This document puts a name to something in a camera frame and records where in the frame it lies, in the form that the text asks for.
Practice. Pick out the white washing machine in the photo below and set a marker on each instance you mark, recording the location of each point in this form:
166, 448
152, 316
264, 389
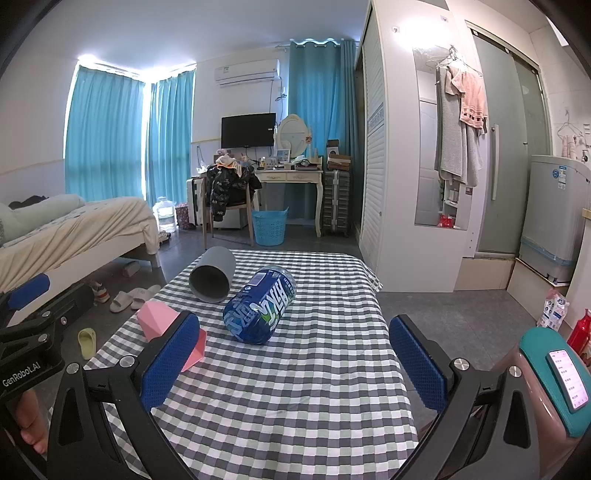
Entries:
551, 217

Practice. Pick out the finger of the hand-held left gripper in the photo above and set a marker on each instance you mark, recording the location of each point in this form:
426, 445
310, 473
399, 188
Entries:
30, 286

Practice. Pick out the pink plastic stool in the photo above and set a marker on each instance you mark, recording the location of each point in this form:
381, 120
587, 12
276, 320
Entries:
540, 438

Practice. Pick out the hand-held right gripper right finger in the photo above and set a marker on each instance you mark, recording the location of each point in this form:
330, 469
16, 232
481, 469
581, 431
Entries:
418, 364

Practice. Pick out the black puffer jacket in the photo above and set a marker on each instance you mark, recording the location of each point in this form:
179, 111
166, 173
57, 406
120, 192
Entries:
226, 184

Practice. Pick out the grey cup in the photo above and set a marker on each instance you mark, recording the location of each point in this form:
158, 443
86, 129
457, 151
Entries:
212, 272

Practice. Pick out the wide teal curtain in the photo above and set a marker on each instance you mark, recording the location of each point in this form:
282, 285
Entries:
104, 138

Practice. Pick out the grey towel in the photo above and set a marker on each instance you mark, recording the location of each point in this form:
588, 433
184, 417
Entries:
450, 147

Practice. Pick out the white wardrobe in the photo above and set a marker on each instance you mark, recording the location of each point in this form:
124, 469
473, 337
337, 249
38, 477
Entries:
397, 161

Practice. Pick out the yellow green slipper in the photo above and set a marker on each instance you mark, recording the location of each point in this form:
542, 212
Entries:
86, 342

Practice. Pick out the checked tablecloth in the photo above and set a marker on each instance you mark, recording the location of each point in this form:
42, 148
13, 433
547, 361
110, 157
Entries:
300, 378

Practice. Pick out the cream dressing table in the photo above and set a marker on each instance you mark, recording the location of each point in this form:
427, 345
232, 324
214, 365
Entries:
288, 176

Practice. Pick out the frosted glass door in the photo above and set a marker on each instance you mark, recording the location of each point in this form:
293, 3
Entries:
508, 184

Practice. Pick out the bed with beige sheet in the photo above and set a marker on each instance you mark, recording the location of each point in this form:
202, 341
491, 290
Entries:
69, 240

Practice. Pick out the clear water jug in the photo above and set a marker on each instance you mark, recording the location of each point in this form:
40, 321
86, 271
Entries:
165, 216

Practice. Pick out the oval vanity mirror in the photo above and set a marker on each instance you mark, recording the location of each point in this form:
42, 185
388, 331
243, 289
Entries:
293, 134

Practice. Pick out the grey slipper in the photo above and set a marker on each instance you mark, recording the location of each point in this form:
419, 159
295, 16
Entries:
130, 267

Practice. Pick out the pink towel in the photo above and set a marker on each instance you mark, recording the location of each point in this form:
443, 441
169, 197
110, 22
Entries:
471, 101

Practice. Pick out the white slipper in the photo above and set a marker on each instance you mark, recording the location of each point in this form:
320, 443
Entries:
121, 301
145, 295

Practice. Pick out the smartphone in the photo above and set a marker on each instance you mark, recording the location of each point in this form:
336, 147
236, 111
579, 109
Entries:
569, 381

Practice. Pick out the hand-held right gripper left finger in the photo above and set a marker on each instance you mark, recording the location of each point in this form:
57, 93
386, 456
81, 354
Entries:
168, 357

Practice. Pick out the narrow teal curtain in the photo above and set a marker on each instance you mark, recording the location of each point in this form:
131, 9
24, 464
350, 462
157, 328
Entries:
171, 138

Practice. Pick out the black television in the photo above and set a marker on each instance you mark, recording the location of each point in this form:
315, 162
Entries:
248, 130

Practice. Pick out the white air conditioner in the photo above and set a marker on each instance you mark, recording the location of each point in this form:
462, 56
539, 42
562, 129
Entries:
247, 71

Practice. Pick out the tall teal curtain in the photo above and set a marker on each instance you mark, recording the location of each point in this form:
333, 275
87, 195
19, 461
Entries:
318, 101

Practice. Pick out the red gift bag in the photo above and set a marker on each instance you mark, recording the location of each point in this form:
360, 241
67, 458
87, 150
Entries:
184, 217

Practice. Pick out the blue laundry basket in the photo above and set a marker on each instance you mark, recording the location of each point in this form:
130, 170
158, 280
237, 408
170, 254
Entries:
269, 228

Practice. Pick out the white suitcase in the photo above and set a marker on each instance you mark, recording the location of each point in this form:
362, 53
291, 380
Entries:
194, 201

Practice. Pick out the grey striped suitcase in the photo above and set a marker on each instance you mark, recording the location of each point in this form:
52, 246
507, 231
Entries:
336, 203

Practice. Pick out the red bottle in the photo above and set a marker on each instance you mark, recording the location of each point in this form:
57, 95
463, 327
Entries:
581, 334

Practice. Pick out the white sneaker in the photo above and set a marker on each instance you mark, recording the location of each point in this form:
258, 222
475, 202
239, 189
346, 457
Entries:
99, 291

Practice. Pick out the pale green pillow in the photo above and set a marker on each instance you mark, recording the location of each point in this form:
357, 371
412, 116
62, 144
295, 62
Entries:
46, 210

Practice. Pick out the person's left hand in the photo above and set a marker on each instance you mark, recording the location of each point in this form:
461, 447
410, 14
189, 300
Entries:
30, 424

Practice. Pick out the stack of cardboard boxes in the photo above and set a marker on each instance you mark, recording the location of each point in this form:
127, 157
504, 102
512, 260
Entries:
338, 162

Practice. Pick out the pink faceted cup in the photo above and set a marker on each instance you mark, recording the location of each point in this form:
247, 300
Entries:
154, 321

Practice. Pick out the teal phone holder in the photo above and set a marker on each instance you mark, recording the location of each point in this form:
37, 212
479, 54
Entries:
535, 364

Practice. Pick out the white printed packet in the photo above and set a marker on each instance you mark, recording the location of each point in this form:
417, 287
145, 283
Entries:
554, 310

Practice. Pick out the wooden chair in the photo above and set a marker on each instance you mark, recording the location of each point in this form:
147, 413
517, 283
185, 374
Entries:
249, 207

